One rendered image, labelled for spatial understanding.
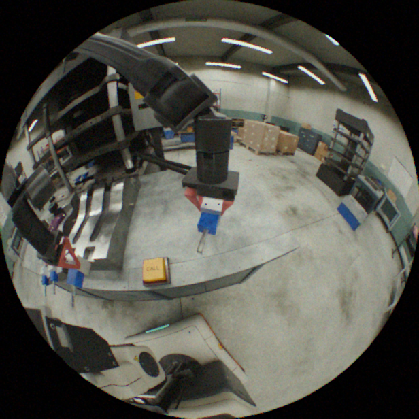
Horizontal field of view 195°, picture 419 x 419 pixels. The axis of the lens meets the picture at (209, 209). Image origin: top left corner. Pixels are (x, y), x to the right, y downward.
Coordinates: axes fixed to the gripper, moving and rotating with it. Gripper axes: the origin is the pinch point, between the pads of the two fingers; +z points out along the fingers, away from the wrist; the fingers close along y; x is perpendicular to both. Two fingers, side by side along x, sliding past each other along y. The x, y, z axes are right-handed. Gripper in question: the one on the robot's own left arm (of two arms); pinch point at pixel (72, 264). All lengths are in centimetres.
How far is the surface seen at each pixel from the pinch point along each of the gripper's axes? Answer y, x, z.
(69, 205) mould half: 36, -37, 6
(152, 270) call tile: -18.3, -2.6, 11.7
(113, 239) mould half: -5.9, -12.0, 7.9
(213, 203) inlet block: -37.5, -11.5, -0.2
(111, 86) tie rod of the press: 8, -80, -49
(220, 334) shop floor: -33, 35, 95
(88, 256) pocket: 5.0, -7.4, 8.9
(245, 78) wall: -386, -662, -213
